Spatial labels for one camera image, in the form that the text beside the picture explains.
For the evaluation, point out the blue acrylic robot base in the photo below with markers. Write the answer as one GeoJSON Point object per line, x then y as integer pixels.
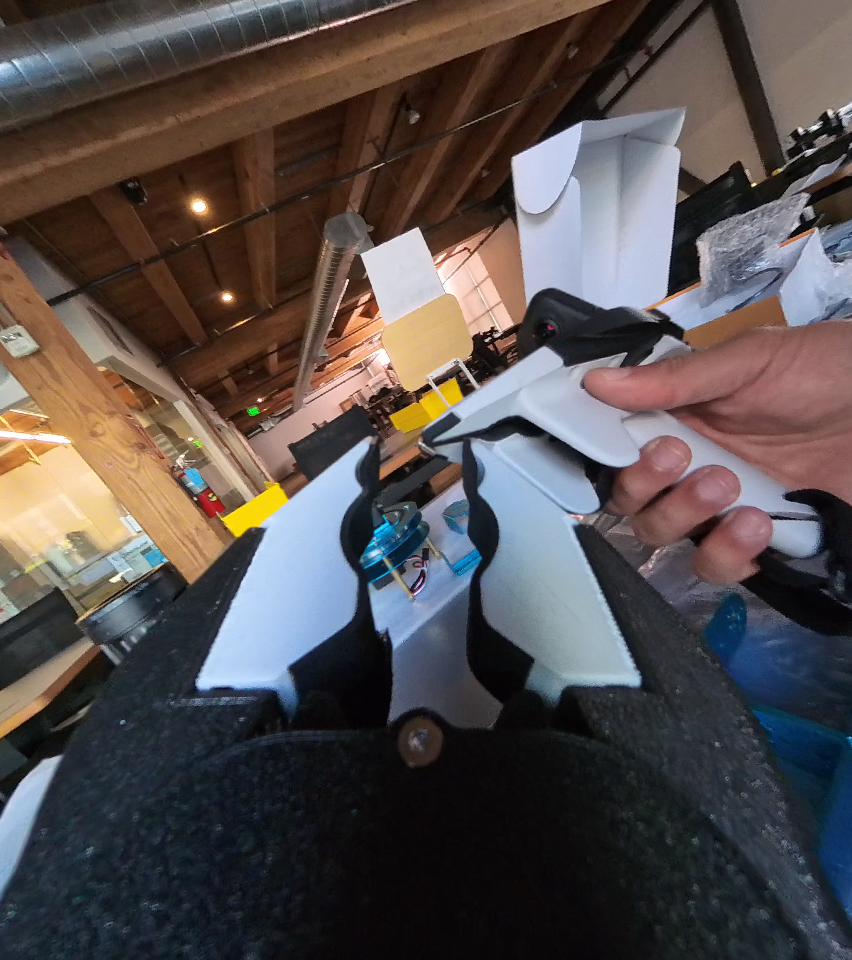
{"type": "Point", "coordinates": [396, 551]}

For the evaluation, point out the clear plastic bag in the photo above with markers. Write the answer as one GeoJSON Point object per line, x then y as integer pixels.
{"type": "Point", "coordinates": [666, 581]}

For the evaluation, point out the open cardboard box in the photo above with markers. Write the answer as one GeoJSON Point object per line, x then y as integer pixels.
{"type": "Point", "coordinates": [621, 210]}

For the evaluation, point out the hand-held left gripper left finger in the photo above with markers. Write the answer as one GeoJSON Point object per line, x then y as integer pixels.
{"type": "Point", "coordinates": [276, 600]}

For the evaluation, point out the narrow metal air duct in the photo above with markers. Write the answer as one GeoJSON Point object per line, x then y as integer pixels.
{"type": "Point", "coordinates": [332, 300]}

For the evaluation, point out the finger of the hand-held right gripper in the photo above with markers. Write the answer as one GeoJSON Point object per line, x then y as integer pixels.
{"type": "Point", "coordinates": [501, 397]}
{"type": "Point", "coordinates": [561, 472]}

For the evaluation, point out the black round canister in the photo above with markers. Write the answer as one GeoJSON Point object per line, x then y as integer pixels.
{"type": "Point", "coordinates": [133, 611]}

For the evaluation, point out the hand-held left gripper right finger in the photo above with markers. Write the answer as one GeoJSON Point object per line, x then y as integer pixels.
{"type": "Point", "coordinates": [561, 600]}

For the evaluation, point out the person's right hand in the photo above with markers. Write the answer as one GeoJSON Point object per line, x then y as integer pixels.
{"type": "Point", "coordinates": [808, 405]}

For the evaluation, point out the bubble wrap bundle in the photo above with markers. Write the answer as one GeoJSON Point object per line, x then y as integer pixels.
{"type": "Point", "coordinates": [748, 247]}

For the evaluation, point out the white board panel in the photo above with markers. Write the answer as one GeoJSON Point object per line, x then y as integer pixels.
{"type": "Point", "coordinates": [403, 270]}

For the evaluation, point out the wide metal air duct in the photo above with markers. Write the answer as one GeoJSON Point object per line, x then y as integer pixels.
{"type": "Point", "coordinates": [133, 52]}

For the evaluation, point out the yellow bin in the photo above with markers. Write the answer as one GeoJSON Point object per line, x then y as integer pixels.
{"type": "Point", "coordinates": [253, 517]}
{"type": "Point", "coordinates": [411, 420]}

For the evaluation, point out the cream rounded board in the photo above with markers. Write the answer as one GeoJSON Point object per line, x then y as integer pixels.
{"type": "Point", "coordinates": [426, 341]}

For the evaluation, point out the wooden support post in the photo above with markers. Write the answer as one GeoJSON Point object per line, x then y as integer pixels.
{"type": "Point", "coordinates": [58, 390]}

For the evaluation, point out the wooden edged desk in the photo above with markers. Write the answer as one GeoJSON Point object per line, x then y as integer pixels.
{"type": "Point", "coordinates": [20, 705]}

